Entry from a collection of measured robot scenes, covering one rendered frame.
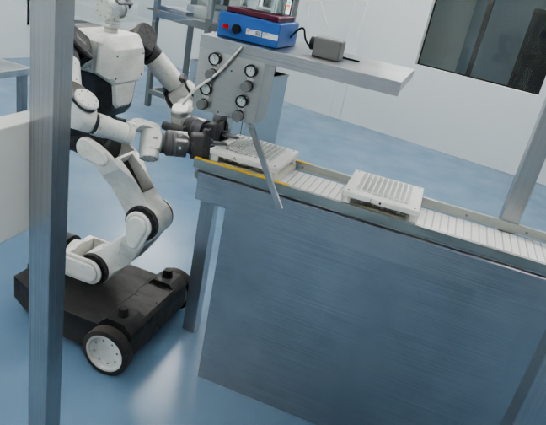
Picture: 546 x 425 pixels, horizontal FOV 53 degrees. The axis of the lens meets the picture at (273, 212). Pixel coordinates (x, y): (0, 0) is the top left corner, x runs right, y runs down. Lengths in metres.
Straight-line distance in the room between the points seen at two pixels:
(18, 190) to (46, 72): 0.27
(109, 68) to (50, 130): 0.81
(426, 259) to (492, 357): 0.41
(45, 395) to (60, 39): 0.92
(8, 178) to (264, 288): 1.04
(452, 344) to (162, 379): 1.12
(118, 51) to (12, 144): 0.85
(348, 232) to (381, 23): 5.15
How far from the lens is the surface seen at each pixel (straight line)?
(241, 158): 1.82
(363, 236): 1.76
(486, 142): 6.52
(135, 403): 2.21
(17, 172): 1.30
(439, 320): 1.90
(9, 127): 1.25
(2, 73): 3.10
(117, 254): 2.31
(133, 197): 2.16
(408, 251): 1.75
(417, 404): 2.10
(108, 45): 2.02
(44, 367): 1.57
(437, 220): 1.91
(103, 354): 2.28
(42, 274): 1.41
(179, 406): 2.21
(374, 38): 6.77
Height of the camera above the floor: 1.54
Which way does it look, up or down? 24 degrees down
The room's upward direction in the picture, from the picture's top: 12 degrees clockwise
